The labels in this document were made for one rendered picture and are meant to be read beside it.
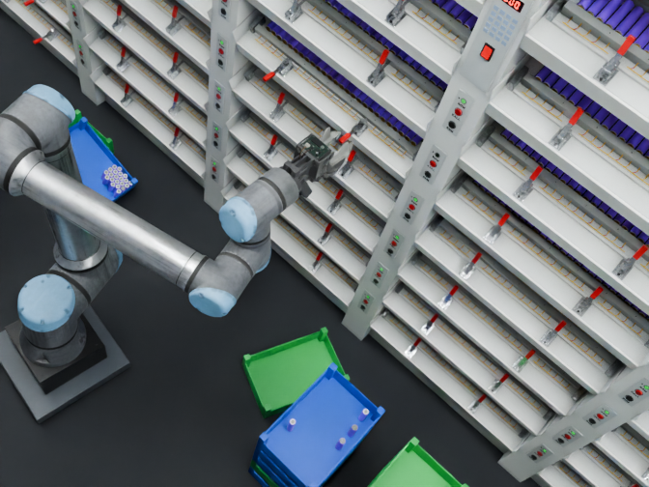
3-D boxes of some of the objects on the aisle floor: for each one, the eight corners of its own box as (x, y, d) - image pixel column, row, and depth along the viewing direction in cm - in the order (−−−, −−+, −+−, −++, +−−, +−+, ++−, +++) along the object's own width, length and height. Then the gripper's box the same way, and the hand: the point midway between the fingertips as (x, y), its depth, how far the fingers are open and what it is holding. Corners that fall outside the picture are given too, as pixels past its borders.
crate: (134, 187, 273) (138, 181, 266) (91, 218, 263) (94, 213, 256) (81, 124, 270) (84, 116, 263) (36, 153, 260) (38, 145, 253)
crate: (264, 418, 237) (266, 412, 230) (241, 363, 245) (242, 355, 238) (346, 386, 247) (350, 379, 240) (322, 335, 255) (325, 326, 248)
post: (221, 215, 273) (262, -296, 129) (204, 200, 275) (225, -320, 131) (258, 186, 282) (336, -321, 138) (241, 172, 284) (299, -343, 140)
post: (360, 340, 256) (587, -86, 112) (341, 323, 259) (538, -118, 115) (395, 305, 266) (645, -130, 122) (376, 288, 268) (599, -159, 124)
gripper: (307, 185, 156) (369, 133, 167) (270, 154, 159) (334, 105, 169) (301, 207, 164) (361, 157, 174) (267, 176, 166) (327, 128, 176)
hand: (342, 142), depth 173 cm, fingers open, 3 cm apart
